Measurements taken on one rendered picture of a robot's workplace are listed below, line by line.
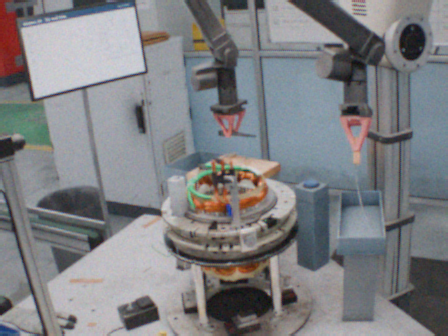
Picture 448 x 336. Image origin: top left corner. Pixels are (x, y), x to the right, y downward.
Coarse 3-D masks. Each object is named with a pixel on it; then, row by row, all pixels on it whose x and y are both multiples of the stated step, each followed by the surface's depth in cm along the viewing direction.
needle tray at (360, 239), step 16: (352, 192) 139; (368, 192) 138; (352, 208) 139; (368, 208) 138; (352, 224) 131; (368, 224) 130; (384, 224) 120; (352, 240) 117; (368, 240) 116; (384, 240) 115; (352, 256) 126; (368, 256) 125; (352, 272) 128; (368, 272) 127; (352, 288) 130; (368, 288) 129; (352, 304) 131; (368, 304) 130; (352, 320) 133; (368, 320) 132
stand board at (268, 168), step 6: (222, 156) 173; (240, 156) 171; (210, 162) 169; (228, 162) 167; (234, 162) 167; (240, 162) 166; (252, 162) 165; (258, 162) 165; (264, 162) 164; (270, 162) 164; (258, 168) 160; (264, 168) 160; (270, 168) 159; (276, 168) 161; (186, 174) 162; (192, 174) 161; (264, 174) 157; (270, 174) 160
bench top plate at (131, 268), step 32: (160, 224) 198; (96, 256) 179; (128, 256) 178; (160, 256) 176; (288, 256) 168; (64, 288) 161; (96, 288) 160; (128, 288) 159; (160, 288) 158; (320, 288) 150; (0, 320) 147; (96, 320) 145; (160, 320) 143; (320, 320) 136; (384, 320) 132
